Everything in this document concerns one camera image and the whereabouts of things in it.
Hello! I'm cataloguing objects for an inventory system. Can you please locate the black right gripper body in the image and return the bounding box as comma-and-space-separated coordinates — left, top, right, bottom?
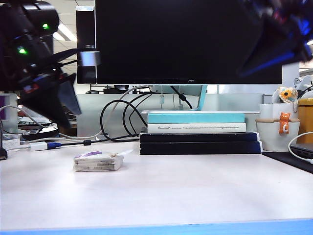
265, 0, 313, 63

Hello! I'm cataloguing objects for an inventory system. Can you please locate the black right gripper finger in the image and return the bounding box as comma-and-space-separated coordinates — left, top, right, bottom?
236, 29, 306, 78

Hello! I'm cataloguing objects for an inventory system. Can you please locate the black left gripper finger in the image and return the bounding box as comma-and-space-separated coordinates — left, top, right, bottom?
58, 80, 82, 116
19, 94, 72, 130

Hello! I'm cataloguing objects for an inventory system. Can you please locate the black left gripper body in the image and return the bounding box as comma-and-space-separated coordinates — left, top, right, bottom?
16, 70, 77, 101

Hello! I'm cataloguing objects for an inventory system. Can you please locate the white purple tissue packet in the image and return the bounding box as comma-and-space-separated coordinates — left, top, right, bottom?
73, 151, 124, 172

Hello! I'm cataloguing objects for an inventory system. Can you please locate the black computer mouse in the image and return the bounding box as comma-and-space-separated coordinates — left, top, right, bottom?
22, 126, 60, 141

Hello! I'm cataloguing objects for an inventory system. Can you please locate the crochet sunflower toy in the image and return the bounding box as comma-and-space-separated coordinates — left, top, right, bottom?
270, 85, 299, 105

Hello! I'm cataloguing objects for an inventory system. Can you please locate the white adapter with blue plug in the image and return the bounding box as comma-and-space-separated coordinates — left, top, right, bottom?
29, 141, 63, 152

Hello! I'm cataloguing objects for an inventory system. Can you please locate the white box with purple print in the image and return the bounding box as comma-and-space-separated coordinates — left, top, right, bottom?
0, 94, 19, 135

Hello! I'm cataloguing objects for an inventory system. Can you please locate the ceiling light strip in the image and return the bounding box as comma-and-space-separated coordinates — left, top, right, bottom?
53, 23, 79, 43

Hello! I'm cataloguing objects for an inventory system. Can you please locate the black usb plug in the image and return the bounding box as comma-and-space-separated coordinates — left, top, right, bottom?
0, 119, 8, 161

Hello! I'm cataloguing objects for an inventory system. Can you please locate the orange cat figurine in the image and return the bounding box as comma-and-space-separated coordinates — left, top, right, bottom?
278, 112, 291, 135

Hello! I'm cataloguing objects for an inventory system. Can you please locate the yellow canister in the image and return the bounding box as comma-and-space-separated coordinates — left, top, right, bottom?
296, 97, 313, 144

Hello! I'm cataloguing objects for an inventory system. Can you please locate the white mug with cat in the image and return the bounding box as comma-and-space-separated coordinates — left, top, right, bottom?
255, 103, 301, 152

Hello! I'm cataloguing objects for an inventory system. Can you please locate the silver tray with teal contents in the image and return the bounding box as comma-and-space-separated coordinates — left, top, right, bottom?
140, 84, 260, 115

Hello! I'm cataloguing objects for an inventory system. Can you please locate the dark laptop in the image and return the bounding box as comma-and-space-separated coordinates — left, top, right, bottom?
290, 142, 313, 160

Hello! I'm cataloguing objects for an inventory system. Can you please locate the teal book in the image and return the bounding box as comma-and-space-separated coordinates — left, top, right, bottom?
147, 113, 246, 124

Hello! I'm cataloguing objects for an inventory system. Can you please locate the large black computer monitor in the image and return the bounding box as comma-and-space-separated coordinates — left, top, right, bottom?
94, 0, 283, 85

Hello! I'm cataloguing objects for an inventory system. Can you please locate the black desk mat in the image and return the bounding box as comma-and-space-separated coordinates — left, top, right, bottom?
262, 151, 313, 174

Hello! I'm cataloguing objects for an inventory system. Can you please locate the white book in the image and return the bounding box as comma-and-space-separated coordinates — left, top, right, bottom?
147, 122, 247, 134

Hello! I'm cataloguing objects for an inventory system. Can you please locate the flat black box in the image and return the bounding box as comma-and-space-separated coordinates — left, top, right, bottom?
139, 141, 263, 156
139, 131, 260, 142

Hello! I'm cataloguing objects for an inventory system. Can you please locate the black looped cable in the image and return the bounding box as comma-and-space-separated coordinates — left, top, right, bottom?
62, 85, 194, 146

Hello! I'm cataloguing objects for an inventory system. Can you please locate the white charging cable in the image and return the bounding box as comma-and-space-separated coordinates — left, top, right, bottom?
288, 131, 313, 165

